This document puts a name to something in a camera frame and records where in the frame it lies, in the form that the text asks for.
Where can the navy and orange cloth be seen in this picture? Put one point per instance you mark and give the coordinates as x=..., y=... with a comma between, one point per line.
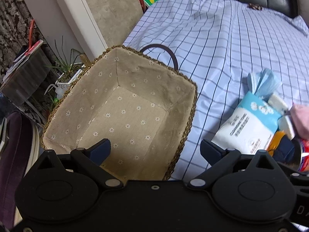
x=284, y=150

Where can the cleansing towel pack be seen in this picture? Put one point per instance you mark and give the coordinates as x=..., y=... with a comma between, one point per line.
x=250, y=128

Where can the pink fabric pouch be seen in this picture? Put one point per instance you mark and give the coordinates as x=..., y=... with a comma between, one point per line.
x=300, y=117

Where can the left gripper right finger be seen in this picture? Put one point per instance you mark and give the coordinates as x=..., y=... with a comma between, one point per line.
x=211, y=152

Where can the small white tissue pack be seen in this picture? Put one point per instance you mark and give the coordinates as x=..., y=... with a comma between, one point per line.
x=278, y=104

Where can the woven fabric-lined basket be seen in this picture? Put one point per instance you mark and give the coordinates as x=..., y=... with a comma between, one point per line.
x=143, y=107

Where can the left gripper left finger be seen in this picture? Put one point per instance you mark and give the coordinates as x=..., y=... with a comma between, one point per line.
x=100, y=151

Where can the potted plant white pot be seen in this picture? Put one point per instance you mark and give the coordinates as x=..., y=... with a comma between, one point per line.
x=67, y=68

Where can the red biscuit tin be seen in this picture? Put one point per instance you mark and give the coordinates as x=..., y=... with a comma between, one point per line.
x=304, y=155

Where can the blue face mask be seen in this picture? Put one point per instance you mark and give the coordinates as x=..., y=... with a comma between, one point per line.
x=263, y=84

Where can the blue checked bed sheet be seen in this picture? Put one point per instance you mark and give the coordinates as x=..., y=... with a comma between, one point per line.
x=217, y=43

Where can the stack of magazines on shelf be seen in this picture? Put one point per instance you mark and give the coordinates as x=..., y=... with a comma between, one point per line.
x=25, y=76

